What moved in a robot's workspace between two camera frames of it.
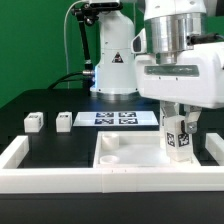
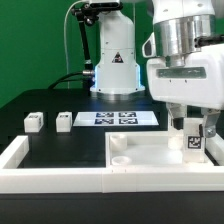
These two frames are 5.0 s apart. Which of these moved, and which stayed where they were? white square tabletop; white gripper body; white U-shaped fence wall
Moved: white square tabletop
Stayed: white gripper body; white U-shaped fence wall
